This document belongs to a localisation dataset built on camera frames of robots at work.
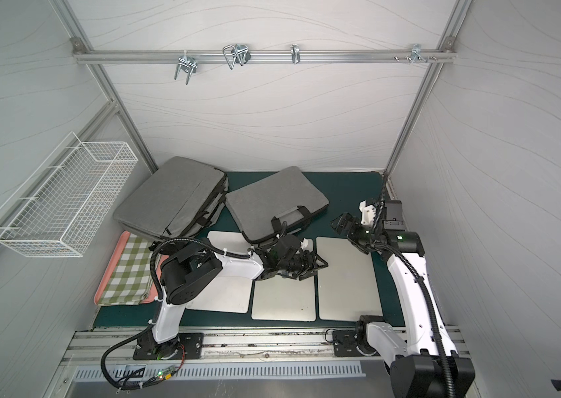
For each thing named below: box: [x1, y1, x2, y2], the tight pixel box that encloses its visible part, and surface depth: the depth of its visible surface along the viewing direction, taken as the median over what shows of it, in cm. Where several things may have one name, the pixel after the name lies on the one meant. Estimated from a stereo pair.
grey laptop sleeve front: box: [112, 155, 230, 240], surface depth 100 cm
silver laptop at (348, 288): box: [316, 236, 384, 322], surface depth 85 cm
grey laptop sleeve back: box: [224, 165, 330, 244], surface depth 106 cm
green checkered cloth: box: [97, 232, 161, 306], surface depth 88 cm
